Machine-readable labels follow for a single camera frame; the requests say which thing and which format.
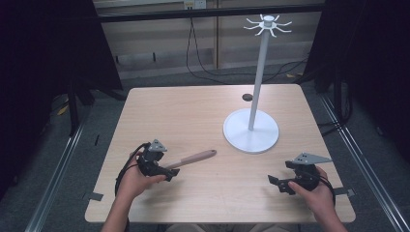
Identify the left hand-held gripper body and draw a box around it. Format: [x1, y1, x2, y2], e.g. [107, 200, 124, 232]
[137, 138, 168, 178]

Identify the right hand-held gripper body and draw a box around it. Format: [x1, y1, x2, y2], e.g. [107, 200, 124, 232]
[284, 152, 333, 192]

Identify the wooden handled kitchen utensil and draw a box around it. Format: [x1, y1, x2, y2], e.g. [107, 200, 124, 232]
[162, 149, 218, 170]

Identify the white hook stand rack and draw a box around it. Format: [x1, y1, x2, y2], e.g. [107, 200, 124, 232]
[222, 14, 293, 155]

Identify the person's left hand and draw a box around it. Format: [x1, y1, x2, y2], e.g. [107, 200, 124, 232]
[117, 153, 167, 199]

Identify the person's right hand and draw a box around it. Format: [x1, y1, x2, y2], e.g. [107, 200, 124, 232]
[287, 166, 337, 223]

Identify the grey tape piece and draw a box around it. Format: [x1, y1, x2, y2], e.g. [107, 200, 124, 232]
[333, 187, 356, 198]
[82, 191, 104, 202]

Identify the black metal stand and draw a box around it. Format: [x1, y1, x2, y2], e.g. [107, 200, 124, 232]
[66, 78, 81, 137]

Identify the black curtain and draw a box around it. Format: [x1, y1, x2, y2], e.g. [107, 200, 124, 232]
[303, 0, 410, 156]
[0, 0, 124, 201]

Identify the black horizontal bar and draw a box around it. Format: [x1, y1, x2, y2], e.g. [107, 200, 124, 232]
[96, 3, 325, 24]

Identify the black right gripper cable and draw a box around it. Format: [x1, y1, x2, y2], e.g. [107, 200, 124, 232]
[304, 172, 337, 207]

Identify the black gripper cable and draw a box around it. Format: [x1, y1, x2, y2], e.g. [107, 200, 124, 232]
[114, 142, 152, 197]
[304, 172, 337, 207]

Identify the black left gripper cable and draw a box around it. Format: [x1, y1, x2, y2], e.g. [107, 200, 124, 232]
[114, 142, 152, 197]

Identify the metal floor rail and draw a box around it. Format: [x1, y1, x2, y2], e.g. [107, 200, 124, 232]
[317, 92, 410, 232]
[24, 124, 85, 232]

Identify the black floor cable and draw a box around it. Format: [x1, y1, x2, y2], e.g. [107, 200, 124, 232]
[185, 16, 308, 85]

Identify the white wall socket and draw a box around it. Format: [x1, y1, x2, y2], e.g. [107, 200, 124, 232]
[183, 0, 208, 11]

